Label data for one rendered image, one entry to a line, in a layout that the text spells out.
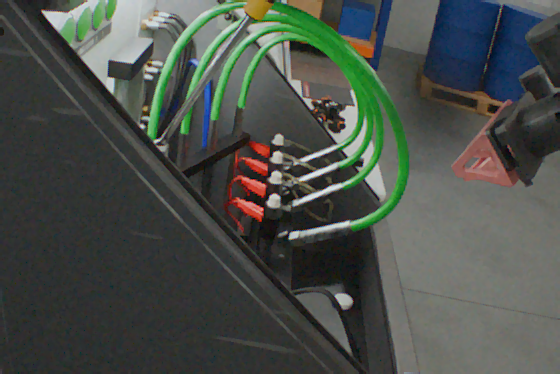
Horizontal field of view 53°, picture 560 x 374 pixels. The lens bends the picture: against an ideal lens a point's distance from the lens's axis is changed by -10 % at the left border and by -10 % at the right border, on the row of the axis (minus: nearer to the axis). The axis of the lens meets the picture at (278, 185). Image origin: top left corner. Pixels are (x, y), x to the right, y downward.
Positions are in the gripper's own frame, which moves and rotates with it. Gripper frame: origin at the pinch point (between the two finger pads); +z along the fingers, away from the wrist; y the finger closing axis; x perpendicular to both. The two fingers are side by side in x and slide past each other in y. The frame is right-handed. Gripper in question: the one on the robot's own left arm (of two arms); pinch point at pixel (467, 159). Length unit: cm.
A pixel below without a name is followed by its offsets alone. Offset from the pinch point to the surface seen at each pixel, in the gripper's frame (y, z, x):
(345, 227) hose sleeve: 2.9, 20.4, 1.7
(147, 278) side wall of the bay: 31.7, 18.0, -9.7
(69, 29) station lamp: 23.2, 18.3, -36.8
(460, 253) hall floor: -182, 151, 100
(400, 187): -0.1, 11.1, 0.2
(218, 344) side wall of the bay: 29.0, 19.0, 0.7
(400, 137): -1.3, 7.9, -5.4
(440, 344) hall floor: -106, 124, 102
